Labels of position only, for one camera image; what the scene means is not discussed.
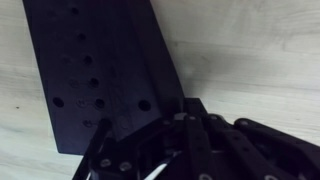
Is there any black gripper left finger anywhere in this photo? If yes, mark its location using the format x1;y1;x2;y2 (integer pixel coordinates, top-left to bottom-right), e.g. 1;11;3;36
71;112;188;180

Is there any black perforated block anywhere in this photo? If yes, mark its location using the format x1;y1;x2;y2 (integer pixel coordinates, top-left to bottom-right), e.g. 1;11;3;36
22;0;186;156

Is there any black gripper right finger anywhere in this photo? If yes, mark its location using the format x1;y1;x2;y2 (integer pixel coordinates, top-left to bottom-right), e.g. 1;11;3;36
182;97;320;180

